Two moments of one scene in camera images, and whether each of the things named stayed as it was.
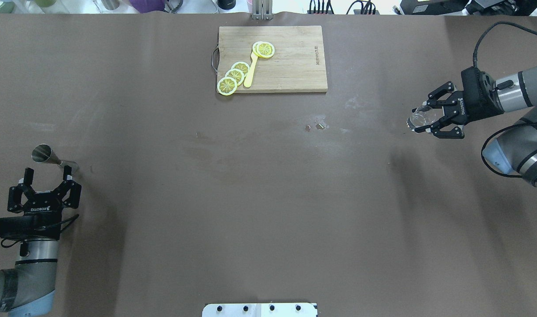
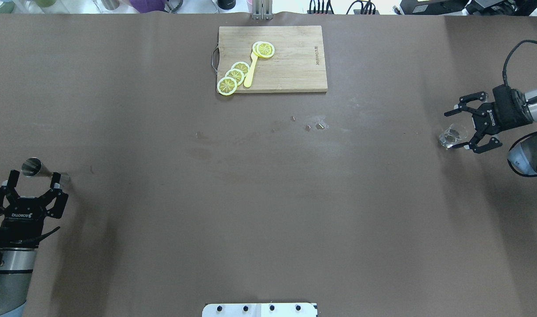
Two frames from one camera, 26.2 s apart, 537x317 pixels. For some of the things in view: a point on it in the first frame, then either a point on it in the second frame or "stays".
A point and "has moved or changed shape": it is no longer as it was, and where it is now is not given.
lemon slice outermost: [227, 86] stays
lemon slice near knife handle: [242, 66] stays
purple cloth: [145, 6] stays
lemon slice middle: [237, 74] stays
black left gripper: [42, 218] → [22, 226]
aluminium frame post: [262, 9] stays
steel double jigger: [43, 153] → [31, 167]
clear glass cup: [423, 115] has moved or changed shape
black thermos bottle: [226, 4] stays
